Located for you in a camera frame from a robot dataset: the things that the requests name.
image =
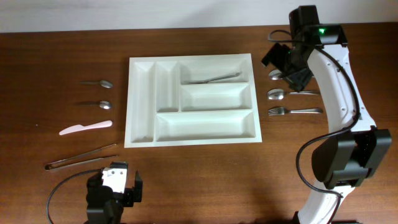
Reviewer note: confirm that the metal kitchen tongs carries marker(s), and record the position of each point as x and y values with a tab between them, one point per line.
79	159

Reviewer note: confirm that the pink plastic knife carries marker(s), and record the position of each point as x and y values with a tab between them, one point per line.
79	127

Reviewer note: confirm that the white plastic cutlery tray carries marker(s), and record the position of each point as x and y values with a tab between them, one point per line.
162	110

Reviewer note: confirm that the large metal spoon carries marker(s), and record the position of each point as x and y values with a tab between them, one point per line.
279	94
276	75

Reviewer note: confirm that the small metal teaspoon upper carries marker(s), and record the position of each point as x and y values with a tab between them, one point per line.
103	83

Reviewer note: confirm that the small metal teaspoon lower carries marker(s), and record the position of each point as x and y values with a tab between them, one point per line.
106	105

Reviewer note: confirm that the small metal teaspoon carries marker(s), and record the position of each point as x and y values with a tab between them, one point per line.
106	105
103	83

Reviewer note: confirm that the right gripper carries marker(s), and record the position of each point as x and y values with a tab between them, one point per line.
290	70

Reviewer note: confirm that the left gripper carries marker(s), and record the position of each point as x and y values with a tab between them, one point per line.
128	200

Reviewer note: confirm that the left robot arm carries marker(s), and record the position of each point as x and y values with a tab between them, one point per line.
108	196

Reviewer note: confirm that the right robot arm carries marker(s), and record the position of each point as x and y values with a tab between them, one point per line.
354	146

